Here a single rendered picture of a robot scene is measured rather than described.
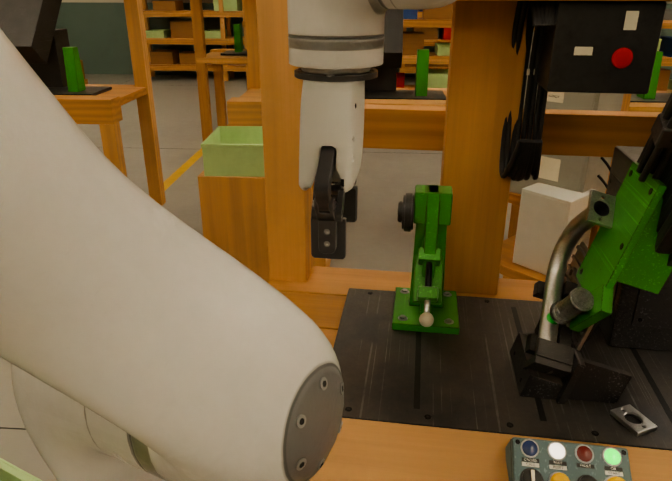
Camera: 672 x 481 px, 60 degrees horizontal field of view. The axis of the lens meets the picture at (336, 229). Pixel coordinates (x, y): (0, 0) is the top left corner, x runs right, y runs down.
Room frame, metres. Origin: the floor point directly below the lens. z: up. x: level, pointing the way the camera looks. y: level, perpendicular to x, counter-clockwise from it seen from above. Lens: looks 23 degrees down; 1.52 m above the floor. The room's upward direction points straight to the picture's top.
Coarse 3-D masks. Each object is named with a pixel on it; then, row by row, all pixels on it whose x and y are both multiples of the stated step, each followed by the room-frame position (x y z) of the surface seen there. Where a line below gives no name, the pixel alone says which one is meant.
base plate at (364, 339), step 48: (336, 336) 0.95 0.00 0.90; (384, 336) 0.95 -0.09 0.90; (432, 336) 0.95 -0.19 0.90; (480, 336) 0.95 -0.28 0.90; (384, 384) 0.81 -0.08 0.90; (432, 384) 0.81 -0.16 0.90; (480, 384) 0.81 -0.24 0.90; (528, 432) 0.69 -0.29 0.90; (576, 432) 0.69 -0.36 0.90; (624, 432) 0.69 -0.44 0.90
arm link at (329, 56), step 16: (304, 48) 0.50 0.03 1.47; (320, 48) 0.50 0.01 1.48; (336, 48) 0.49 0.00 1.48; (352, 48) 0.50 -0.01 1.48; (368, 48) 0.50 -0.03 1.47; (304, 64) 0.50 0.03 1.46; (320, 64) 0.50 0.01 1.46; (336, 64) 0.49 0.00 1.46; (352, 64) 0.50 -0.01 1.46; (368, 64) 0.50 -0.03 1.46
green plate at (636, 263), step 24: (624, 192) 0.85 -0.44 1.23; (648, 192) 0.77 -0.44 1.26; (624, 216) 0.81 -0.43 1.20; (648, 216) 0.76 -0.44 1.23; (600, 240) 0.85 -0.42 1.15; (624, 240) 0.77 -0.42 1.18; (648, 240) 0.77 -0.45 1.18; (600, 264) 0.81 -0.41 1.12; (624, 264) 0.76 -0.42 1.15; (648, 264) 0.77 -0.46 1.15; (648, 288) 0.76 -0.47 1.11
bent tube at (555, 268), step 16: (592, 192) 0.87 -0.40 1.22; (592, 208) 0.85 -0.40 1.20; (608, 208) 0.86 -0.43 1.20; (576, 224) 0.89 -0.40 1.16; (592, 224) 0.86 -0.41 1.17; (608, 224) 0.83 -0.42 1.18; (560, 240) 0.92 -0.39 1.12; (576, 240) 0.91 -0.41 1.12; (560, 256) 0.91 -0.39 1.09; (560, 272) 0.90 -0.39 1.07; (544, 288) 0.89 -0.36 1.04; (560, 288) 0.88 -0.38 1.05; (544, 304) 0.86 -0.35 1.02; (544, 320) 0.84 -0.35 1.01; (544, 336) 0.81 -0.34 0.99
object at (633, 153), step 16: (624, 160) 1.03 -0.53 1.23; (624, 176) 1.01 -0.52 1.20; (608, 192) 1.07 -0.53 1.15; (624, 288) 0.92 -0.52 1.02; (624, 304) 0.92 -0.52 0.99; (640, 304) 0.91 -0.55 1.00; (656, 304) 0.90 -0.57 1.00; (608, 320) 0.94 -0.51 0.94; (624, 320) 0.91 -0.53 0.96; (640, 320) 0.91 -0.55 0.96; (656, 320) 0.90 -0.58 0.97; (608, 336) 0.93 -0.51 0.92; (624, 336) 0.91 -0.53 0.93; (640, 336) 0.91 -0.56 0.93; (656, 336) 0.91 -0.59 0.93
